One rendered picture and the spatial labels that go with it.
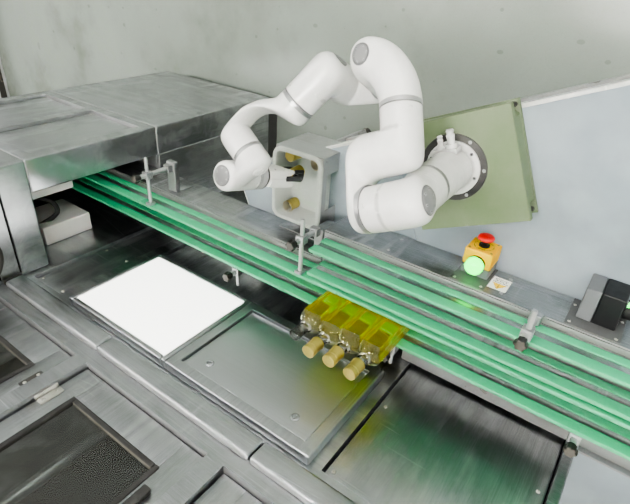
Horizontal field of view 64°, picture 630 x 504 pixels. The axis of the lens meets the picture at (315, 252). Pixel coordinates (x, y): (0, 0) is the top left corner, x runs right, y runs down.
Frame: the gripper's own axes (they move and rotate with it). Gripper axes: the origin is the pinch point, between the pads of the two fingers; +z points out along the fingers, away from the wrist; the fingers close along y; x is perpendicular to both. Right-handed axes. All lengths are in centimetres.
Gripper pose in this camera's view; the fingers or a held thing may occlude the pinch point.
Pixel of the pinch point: (292, 173)
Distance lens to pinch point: 144.2
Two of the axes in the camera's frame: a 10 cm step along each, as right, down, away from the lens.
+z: 5.5, -1.5, 8.2
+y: 8.1, 3.2, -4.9
